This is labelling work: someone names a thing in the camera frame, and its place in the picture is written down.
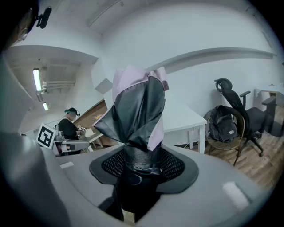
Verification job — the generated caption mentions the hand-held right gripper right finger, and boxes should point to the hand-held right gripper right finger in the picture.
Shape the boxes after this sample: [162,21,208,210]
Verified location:
[134,143,275,227]

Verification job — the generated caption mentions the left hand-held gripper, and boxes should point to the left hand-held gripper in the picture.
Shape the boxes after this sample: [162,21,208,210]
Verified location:
[36,123,91,156]

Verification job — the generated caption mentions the black backpack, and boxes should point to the black backpack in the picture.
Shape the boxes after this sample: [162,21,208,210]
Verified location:
[208,105,238,143]

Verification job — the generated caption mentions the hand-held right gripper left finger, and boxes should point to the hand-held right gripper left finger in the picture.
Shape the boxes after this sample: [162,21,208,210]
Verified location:
[41,144,125,227]

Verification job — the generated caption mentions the white ceiling pipes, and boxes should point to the white ceiling pipes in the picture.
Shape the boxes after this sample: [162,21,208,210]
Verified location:
[41,80,76,92]

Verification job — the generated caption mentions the long ceiling light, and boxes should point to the long ceiling light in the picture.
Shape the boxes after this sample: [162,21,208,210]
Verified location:
[32,68,43,93]

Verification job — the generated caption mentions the black office chair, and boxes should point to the black office chair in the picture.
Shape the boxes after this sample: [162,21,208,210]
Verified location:
[214,78,277,158]

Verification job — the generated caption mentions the brown wicker chair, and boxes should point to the brown wicker chair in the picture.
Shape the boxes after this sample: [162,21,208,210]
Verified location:
[203,106,246,166]

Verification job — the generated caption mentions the black head-worn camera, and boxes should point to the black head-worn camera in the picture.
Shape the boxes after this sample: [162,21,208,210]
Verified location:
[36,6,53,29]

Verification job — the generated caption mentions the leaning brown wooden board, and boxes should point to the leaning brown wooden board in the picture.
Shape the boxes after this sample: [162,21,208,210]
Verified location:
[72,98,122,147]

